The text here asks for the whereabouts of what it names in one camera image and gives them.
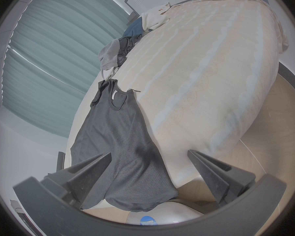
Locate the bed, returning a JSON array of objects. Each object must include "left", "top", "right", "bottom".
[{"left": 64, "top": 0, "right": 289, "bottom": 207}]

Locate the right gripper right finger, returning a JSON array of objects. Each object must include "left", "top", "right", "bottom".
[{"left": 187, "top": 149, "right": 256, "bottom": 205}]

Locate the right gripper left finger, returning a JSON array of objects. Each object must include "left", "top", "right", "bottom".
[{"left": 40, "top": 152, "right": 112, "bottom": 206}]

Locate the dark grey chest of drawers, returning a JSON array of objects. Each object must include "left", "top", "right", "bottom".
[{"left": 57, "top": 151, "right": 66, "bottom": 169}]

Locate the white printed pillow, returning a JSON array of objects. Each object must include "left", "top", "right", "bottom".
[{"left": 141, "top": 1, "right": 172, "bottom": 15}]

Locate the blue-green curtain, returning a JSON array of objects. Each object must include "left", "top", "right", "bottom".
[
  {"left": 0, "top": 49, "right": 87, "bottom": 139},
  {"left": 8, "top": 0, "right": 133, "bottom": 93}
]

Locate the grey bedside table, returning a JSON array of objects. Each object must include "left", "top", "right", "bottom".
[{"left": 128, "top": 11, "right": 140, "bottom": 25}]

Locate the pile of clothes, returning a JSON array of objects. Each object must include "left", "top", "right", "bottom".
[{"left": 98, "top": 9, "right": 172, "bottom": 80}]

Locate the black T-shirt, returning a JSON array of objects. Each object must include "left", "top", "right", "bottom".
[{"left": 70, "top": 79, "right": 179, "bottom": 212}]

